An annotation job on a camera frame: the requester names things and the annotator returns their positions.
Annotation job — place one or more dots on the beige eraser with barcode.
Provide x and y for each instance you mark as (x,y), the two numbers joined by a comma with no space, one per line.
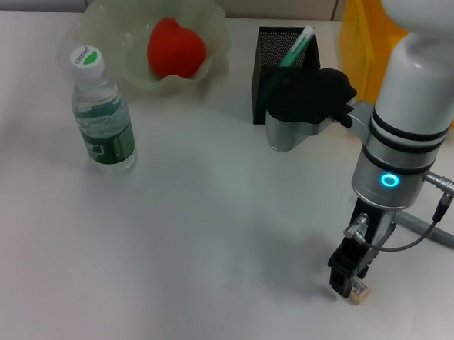
(360,297)

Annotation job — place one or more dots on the clear green-label water bottle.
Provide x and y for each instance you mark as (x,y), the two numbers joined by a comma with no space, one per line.
(106,132)

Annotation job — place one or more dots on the black mesh pen holder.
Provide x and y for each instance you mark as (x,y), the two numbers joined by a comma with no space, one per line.
(261,83)

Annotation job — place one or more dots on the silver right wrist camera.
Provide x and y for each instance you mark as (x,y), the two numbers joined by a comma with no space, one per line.
(287,131)

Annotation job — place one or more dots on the red-orange toy fruit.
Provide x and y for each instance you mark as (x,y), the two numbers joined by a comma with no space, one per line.
(176,47)

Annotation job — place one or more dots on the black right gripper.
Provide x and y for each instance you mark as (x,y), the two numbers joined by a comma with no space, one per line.
(369,232)

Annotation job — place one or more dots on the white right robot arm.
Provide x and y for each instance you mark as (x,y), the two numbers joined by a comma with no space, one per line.
(416,93)

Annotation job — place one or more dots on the translucent green fruit plate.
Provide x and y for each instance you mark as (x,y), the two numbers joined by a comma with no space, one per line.
(116,24)

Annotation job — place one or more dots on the mint green pen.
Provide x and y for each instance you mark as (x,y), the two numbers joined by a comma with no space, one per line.
(300,47)

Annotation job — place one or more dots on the yellow plastic storage bin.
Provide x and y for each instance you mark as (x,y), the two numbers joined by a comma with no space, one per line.
(357,51)

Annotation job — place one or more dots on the grey marker pen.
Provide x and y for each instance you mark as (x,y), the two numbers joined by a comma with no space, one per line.
(446,239)

